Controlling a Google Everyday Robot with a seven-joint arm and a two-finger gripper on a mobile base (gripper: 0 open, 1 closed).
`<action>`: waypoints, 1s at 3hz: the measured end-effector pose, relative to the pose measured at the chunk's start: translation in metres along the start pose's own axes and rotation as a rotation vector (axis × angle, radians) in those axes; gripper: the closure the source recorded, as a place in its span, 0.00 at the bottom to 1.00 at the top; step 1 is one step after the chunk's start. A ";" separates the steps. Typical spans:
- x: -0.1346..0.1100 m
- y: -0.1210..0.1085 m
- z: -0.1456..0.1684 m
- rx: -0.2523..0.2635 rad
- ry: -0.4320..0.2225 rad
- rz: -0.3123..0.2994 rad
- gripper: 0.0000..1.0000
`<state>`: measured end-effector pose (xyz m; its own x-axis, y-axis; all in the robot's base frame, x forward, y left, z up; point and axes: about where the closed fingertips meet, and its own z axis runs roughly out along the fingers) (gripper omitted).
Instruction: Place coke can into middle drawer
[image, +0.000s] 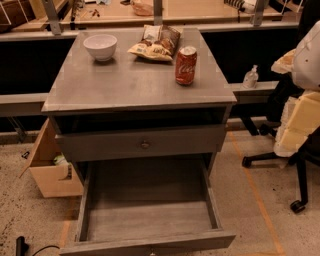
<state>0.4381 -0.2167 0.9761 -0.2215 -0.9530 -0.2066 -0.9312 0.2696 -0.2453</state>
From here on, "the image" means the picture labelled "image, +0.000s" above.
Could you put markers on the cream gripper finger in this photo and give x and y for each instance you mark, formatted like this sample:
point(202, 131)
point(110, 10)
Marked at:
point(300, 118)

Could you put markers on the red coke can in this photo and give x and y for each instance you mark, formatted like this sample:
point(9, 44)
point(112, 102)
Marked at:
point(185, 65)

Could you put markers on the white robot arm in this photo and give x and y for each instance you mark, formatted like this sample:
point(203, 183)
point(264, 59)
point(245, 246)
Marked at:
point(303, 62)

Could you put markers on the open grey middle drawer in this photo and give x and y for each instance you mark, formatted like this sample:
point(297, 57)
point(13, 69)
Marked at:
point(147, 207)

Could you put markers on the grey wooden drawer cabinet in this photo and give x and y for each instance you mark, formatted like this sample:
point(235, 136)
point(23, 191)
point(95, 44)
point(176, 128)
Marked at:
point(131, 93)

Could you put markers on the closed grey top drawer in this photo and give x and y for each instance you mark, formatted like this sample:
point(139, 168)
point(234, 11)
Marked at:
point(79, 147)

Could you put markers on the black office chair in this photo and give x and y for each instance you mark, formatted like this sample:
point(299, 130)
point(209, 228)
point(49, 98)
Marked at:
point(309, 151)

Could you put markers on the hand sanitizer bottle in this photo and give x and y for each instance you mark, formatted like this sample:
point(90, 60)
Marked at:
point(251, 78)

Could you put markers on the chip bag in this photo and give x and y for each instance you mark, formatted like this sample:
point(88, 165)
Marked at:
point(158, 43)

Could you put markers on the plastic bag on back table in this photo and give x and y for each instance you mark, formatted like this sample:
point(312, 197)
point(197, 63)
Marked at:
point(142, 7)

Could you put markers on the white bowl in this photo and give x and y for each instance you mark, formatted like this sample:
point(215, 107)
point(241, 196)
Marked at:
point(101, 47)

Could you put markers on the green white item in box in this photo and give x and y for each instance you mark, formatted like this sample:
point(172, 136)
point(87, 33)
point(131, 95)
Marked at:
point(60, 160)

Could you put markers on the cardboard box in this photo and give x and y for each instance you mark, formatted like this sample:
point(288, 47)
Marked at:
point(52, 180)

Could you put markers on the black cable plug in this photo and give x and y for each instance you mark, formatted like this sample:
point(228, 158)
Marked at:
point(22, 247)

